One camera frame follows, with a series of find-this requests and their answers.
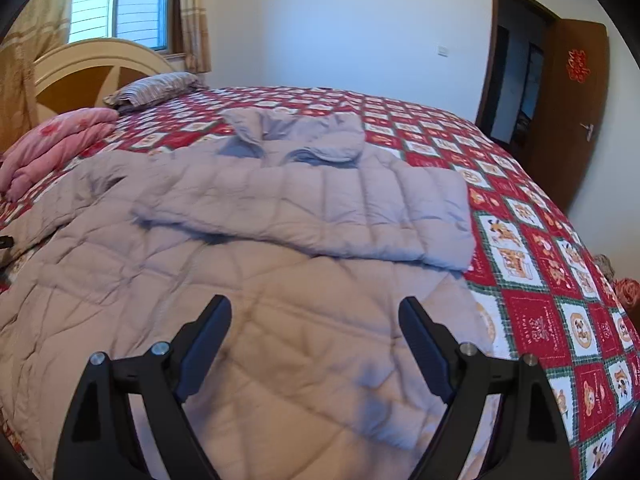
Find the white wall switch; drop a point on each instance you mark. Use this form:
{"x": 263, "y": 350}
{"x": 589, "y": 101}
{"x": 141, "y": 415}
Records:
{"x": 443, "y": 49}

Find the light grey down coat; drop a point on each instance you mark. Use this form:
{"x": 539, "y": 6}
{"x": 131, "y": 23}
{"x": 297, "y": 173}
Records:
{"x": 280, "y": 200}

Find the red paper door decoration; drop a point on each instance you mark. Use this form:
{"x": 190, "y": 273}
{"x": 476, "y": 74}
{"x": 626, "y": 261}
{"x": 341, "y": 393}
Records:
{"x": 576, "y": 65}

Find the cream wooden headboard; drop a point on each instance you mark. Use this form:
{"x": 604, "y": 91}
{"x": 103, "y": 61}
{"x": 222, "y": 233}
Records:
{"x": 75, "y": 85}

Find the pinkish cloth bundle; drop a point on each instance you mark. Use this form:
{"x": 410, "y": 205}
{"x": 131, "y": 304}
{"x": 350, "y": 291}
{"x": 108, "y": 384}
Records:
{"x": 627, "y": 292}

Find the brown wooden door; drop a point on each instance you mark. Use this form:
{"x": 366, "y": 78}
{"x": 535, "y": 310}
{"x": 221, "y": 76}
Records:
{"x": 565, "y": 125}

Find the brown door frame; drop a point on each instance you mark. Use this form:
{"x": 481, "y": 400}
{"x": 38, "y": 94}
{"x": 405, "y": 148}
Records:
{"x": 492, "y": 60}

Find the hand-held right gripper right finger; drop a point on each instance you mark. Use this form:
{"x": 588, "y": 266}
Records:
{"x": 425, "y": 355}

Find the red checkered printed blanket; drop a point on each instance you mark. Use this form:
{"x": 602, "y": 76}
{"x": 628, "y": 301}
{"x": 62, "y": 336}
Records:
{"x": 530, "y": 310}

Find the pink folded quilt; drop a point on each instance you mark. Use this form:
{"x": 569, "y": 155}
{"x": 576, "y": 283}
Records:
{"x": 45, "y": 150}

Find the window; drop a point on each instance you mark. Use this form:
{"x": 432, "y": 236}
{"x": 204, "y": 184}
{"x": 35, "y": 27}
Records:
{"x": 135, "y": 5}

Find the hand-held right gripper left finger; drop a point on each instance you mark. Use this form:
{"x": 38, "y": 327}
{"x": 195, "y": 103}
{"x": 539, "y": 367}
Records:
{"x": 200, "y": 355}

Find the beige patterned curtain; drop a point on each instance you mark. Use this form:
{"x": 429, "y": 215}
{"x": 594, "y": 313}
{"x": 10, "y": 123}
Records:
{"x": 192, "y": 20}
{"x": 25, "y": 60}

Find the striped pillow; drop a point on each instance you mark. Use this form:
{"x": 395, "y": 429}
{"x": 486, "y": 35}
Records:
{"x": 155, "y": 87}

